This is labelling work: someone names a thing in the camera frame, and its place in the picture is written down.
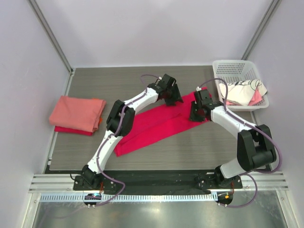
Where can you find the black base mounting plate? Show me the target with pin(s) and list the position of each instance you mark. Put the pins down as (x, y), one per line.
(166, 181)

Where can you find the right aluminium frame post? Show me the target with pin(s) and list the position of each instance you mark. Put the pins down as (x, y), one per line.
(269, 13)

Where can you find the pink t shirt in basket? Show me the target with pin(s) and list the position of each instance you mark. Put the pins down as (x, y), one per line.
(254, 100)

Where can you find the white perforated plastic basket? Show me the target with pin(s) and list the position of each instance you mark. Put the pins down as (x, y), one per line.
(238, 70)

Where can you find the left aluminium frame post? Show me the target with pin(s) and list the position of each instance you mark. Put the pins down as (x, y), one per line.
(51, 36)

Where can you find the slotted grey cable duct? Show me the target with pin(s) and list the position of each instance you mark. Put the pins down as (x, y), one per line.
(98, 198)

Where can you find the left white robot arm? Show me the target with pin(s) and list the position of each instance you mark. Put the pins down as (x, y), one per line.
(119, 124)

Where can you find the folded salmon pink t shirt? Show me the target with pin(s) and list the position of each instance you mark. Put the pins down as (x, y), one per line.
(77, 113)

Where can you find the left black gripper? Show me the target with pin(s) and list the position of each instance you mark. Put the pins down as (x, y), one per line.
(176, 97)

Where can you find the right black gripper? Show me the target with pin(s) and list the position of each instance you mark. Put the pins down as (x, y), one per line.
(193, 117)

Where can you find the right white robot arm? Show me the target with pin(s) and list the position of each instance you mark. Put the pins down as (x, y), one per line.
(254, 146)

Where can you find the crimson red t shirt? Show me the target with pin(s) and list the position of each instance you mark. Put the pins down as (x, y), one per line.
(157, 124)

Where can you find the aluminium frame post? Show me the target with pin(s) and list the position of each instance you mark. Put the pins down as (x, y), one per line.
(269, 13)
(51, 36)

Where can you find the white printed t shirt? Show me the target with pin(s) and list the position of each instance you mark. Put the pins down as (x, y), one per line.
(241, 92)

